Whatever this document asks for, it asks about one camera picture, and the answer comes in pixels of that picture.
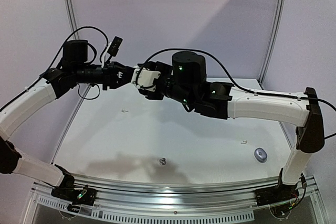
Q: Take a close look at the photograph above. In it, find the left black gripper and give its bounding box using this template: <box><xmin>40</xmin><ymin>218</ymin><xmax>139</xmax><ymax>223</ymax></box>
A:
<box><xmin>73</xmin><ymin>60</ymin><xmax>129</xmax><ymax>90</ymax></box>

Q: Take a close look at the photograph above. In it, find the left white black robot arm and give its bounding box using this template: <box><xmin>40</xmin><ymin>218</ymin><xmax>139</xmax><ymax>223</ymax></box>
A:
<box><xmin>1</xmin><ymin>40</ymin><xmax>138</xmax><ymax>200</ymax></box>

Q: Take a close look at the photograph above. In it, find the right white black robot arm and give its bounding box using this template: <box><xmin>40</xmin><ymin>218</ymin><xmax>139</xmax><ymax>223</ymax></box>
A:
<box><xmin>131</xmin><ymin>48</ymin><xmax>324</xmax><ymax>201</ymax></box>

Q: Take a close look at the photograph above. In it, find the grey oval puck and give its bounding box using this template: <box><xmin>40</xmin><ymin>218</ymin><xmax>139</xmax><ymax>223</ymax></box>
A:
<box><xmin>254</xmin><ymin>148</ymin><xmax>268</xmax><ymax>163</ymax></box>

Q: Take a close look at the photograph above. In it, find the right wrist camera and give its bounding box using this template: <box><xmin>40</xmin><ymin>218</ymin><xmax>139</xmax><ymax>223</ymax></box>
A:
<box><xmin>131</xmin><ymin>66</ymin><xmax>161</xmax><ymax>91</ymax></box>

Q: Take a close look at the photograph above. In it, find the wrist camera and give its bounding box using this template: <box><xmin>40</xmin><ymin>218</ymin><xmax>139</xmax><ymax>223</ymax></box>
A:
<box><xmin>131</xmin><ymin>66</ymin><xmax>161</xmax><ymax>91</ymax></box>
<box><xmin>99</xmin><ymin>36</ymin><xmax>123</xmax><ymax>65</ymax></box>

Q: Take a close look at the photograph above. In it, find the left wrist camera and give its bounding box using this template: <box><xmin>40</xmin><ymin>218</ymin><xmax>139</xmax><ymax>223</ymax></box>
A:
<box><xmin>99</xmin><ymin>36</ymin><xmax>123</xmax><ymax>65</ymax></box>

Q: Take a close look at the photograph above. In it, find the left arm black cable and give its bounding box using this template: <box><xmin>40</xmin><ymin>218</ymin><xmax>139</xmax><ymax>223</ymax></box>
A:
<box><xmin>39</xmin><ymin>26</ymin><xmax>110</xmax><ymax>100</ymax></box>

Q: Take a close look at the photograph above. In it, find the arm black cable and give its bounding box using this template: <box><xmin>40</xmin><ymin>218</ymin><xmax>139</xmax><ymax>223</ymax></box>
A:
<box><xmin>138</xmin><ymin>48</ymin><xmax>336</xmax><ymax>140</ymax></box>
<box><xmin>39</xmin><ymin>26</ymin><xmax>110</xmax><ymax>100</ymax></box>

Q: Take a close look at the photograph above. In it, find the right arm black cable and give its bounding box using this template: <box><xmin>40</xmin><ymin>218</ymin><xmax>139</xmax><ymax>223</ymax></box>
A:
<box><xmin>138</xmin><ymin>48</ymin><xmax>336</xmax><ymax>140</ymax></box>

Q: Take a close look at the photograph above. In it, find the right aluminium frame post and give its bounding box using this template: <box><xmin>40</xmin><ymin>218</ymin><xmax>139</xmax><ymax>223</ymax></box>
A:
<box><xmin>257</xmin><ymin>0</ymin><xmax>285</xmax><ymax>87</ymax></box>

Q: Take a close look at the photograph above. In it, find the aluminium frame post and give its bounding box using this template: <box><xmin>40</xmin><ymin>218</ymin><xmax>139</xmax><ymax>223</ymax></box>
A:
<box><xmin>257</xmin><ymin>0</ymin><xmax>285</xmax><ymax>87</ymax></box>
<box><xmin>64</xmin><ymin>0</ymin><xmax>80</xmax><ymax>39</ymax></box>

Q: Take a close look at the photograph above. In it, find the left aluminium frame post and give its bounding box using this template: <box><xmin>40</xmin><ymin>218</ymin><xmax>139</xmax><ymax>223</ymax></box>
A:
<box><xmin>64</xmin><ymin>0</ymin><xmax>80</xmax><ymax>39</ymax></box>

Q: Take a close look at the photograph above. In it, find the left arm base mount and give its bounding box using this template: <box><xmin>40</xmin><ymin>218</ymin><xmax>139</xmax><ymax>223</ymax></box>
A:
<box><xmin>51</xmin><ymin>165</ymin><xmax>97</xmax><ymax>206</ymax></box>

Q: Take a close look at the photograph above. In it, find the aluminium front rail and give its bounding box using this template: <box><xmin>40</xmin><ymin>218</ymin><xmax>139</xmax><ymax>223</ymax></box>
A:
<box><xmin>30</xmin><ymin>174</ymin><xmax>320</xmax><ymax>210</ymax></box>

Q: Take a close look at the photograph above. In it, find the white slotted cable duct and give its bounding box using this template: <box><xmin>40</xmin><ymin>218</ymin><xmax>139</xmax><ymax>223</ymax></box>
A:
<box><xmin>31</xmin><ymin>196</ymin><xmax>256</xmax><ymax>223</ymax></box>

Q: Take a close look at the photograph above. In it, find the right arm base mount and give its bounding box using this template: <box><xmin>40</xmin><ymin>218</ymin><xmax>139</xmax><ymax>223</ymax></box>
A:
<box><xmin>254</xmin><ymin>168</ymin><xmax>300</xmax><ymax>206</ymax></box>

